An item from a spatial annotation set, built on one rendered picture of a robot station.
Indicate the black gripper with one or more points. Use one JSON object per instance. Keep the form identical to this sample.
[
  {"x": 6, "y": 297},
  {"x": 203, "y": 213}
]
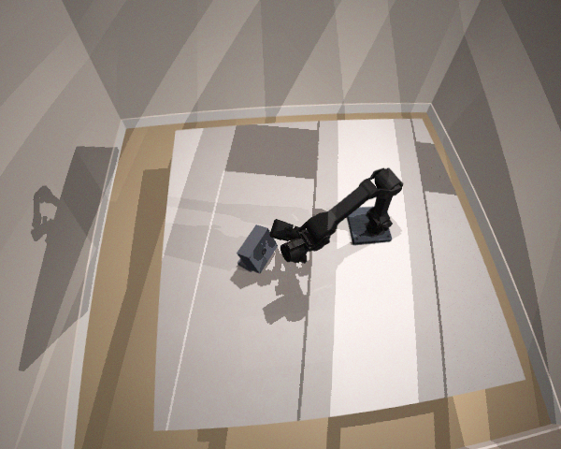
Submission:
[{"x": 283, "y": 231}]

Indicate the grey sloped panel with hole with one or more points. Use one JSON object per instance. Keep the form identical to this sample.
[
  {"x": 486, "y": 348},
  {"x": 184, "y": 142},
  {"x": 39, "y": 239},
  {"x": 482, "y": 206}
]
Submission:
[{"x": 256, "y": 250}]

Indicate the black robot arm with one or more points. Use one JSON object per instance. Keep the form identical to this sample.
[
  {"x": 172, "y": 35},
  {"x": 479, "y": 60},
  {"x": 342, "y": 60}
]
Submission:
[{"x": 323, "y": 225}]

